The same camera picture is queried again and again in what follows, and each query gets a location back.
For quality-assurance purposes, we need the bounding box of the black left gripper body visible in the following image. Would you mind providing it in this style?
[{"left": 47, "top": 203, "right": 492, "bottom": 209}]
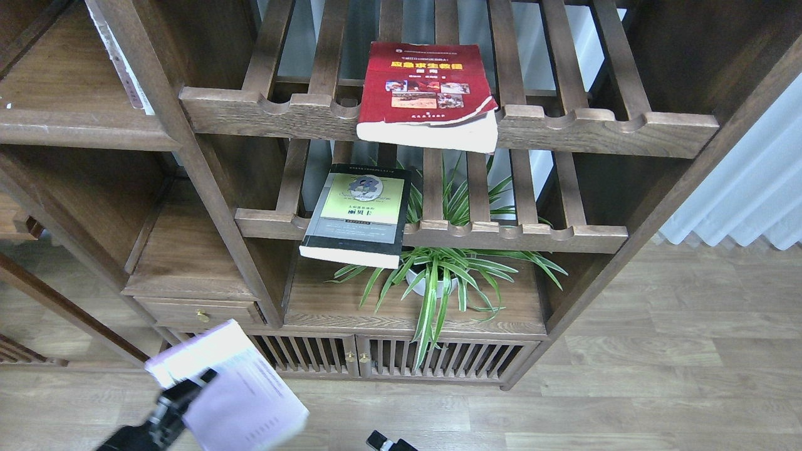
[{"left": 97, "top": 380, "right": 204, "bottom": 450}]

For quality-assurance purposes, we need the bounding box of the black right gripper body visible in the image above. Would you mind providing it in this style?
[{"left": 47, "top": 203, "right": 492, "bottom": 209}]
[{"left": 383, "top": 440, "right": 417, "bottom": 451}]

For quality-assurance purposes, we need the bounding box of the white and lilac book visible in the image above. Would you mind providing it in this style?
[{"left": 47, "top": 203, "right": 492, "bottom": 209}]
[{"left": 144, "top": 319, "right": 309, "bottom": 450}]

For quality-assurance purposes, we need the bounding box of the red paperback book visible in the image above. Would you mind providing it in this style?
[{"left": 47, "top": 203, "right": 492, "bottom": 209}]
[{"left": 356, "top": 42, "right": 498, "bottom": 153}]

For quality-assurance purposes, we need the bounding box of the brass drawer knob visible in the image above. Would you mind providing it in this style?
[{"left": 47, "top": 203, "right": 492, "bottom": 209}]
[{"left": 197, "top": 309, "right": 210, "bottom": 323}]

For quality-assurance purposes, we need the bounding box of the white plant pot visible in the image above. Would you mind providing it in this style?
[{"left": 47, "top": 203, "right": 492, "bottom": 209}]
[{"left": 406, "top": 267, "right": 459, "bottom": 299}]

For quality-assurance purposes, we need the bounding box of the dark wooden side furniture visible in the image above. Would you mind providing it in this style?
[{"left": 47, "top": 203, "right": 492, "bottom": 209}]
[{"left": 2, "top": 194, "right": 164, "bottom": 372}]

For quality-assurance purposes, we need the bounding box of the green spider plant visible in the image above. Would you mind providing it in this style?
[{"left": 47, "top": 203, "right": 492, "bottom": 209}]
[{"left": 327, "top": 162, "right": 569, "bottom": 366}]

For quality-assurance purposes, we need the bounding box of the black and green book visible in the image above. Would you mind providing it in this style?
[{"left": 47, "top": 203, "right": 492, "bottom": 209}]
[{"left": 299, "top": 163, "right": 412, "bottom": 269}]

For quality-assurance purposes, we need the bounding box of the dark wooden bookshelf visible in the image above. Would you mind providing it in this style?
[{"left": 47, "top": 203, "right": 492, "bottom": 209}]
[{"left": 2, "top": 1, "right": 800, "bottom": 390}]

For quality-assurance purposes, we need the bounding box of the white pleated curtain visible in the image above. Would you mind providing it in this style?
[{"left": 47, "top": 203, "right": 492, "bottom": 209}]
[{"left": 659, "top": 77, "right": 801, "bottom": 249}]

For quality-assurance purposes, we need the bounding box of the white book behind post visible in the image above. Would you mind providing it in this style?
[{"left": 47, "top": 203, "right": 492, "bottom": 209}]
[{"left": 84, "top": 0, "right": 155, "bottom": 115}]

